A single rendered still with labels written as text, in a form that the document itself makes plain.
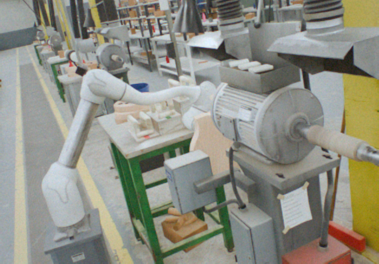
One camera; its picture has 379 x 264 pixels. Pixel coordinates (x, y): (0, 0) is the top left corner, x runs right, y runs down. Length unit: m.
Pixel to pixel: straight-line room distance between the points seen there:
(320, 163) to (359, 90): 1.05
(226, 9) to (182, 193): 0.74
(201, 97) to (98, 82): 0.58
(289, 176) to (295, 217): 0.22
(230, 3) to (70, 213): 1.23
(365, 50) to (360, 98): 1.34
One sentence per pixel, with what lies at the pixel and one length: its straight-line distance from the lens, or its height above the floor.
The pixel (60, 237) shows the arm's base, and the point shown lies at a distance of 2.08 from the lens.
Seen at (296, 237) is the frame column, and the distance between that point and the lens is 1.50.
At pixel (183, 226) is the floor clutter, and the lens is 2.94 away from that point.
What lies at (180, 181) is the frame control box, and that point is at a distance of 1.48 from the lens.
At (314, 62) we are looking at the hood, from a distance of 1.31.
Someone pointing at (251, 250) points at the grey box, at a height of 0.83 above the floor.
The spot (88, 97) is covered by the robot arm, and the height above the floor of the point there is 1.30.
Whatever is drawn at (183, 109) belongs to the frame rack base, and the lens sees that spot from 2.40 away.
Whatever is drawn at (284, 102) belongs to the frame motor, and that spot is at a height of 1.34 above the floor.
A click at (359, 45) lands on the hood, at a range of 1.00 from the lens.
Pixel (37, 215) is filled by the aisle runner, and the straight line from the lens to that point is 4.07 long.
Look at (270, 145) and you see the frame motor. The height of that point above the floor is 1.22.
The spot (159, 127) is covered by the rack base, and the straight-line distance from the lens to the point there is 2.37.
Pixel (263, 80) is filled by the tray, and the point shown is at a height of 1.42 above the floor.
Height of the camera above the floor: 1.72
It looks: 18 degrees down
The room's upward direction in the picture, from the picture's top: 11 degrees counter-clockwise
